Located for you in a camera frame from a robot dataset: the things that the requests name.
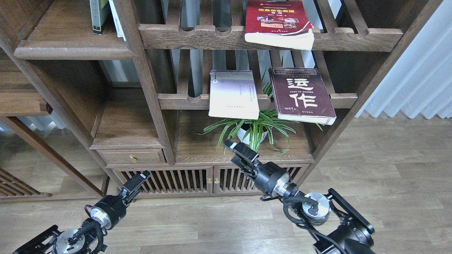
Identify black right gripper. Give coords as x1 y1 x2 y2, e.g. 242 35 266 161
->
223 140 291 197

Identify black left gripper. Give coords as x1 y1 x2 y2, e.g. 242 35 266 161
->
93 170 151 223

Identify maroon book white characters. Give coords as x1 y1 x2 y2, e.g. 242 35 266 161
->
268 67 337 125

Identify red paperback book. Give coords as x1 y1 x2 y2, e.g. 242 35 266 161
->
244 0 314 50

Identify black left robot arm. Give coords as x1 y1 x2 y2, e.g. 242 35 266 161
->
14 170 151 254

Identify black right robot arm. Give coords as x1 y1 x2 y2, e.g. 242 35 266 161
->
224 140 375 254

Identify white plant pot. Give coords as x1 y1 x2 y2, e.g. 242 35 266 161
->
237 123 268 145

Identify brass drawer knob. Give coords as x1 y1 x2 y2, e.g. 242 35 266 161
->
129 155 137 163

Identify green spider plant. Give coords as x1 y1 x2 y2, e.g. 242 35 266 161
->
196 56 324 156

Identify white lavender paperback book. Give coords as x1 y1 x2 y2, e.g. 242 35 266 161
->
208 70 260 120

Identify dark wooden bookshelf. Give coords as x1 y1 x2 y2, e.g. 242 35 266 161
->
1 0 442 198

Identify wooden side rack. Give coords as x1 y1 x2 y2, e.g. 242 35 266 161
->
0 169 53 202

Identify white upright book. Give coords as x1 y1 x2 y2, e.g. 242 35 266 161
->
109 0 126 41

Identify green spine upright book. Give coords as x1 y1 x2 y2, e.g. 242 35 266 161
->
89 0 111 34

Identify white pleated curtain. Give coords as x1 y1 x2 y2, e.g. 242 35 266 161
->
355 0 452 119

